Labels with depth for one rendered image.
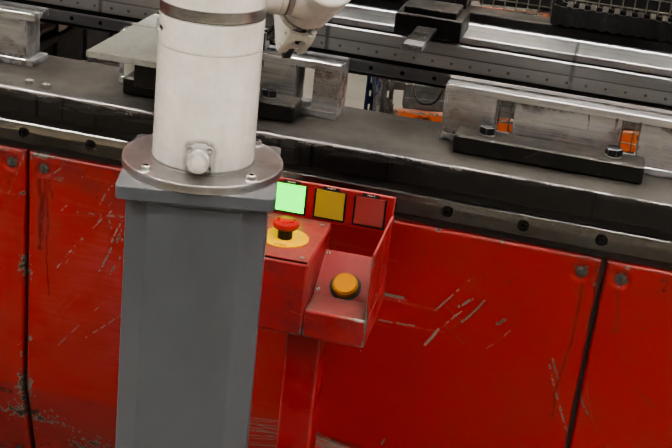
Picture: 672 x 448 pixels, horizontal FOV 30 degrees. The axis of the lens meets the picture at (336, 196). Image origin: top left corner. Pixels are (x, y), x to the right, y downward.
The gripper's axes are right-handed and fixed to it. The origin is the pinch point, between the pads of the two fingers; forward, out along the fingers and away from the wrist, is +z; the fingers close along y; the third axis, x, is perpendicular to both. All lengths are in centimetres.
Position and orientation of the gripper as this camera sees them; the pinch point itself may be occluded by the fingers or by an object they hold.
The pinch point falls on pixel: (278, 33)
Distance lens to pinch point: 210.6
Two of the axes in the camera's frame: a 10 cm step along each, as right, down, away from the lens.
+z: -2.8, 1.3, 9.5
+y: -0.5, -9.9, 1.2
